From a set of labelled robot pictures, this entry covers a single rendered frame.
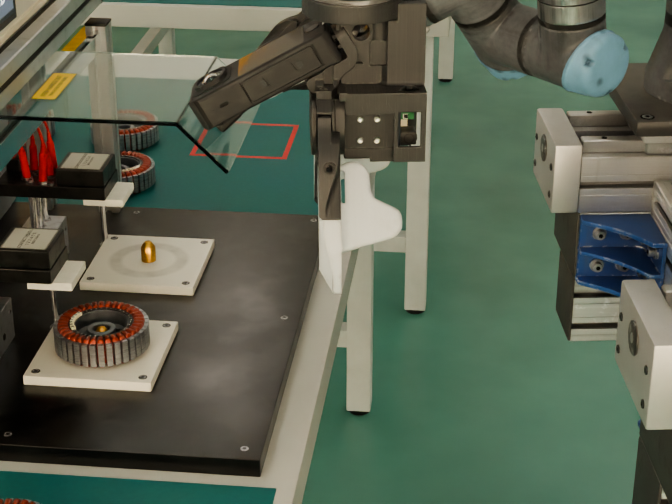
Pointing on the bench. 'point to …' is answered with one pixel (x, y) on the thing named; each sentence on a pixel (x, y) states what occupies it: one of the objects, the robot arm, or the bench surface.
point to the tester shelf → (39, 42)
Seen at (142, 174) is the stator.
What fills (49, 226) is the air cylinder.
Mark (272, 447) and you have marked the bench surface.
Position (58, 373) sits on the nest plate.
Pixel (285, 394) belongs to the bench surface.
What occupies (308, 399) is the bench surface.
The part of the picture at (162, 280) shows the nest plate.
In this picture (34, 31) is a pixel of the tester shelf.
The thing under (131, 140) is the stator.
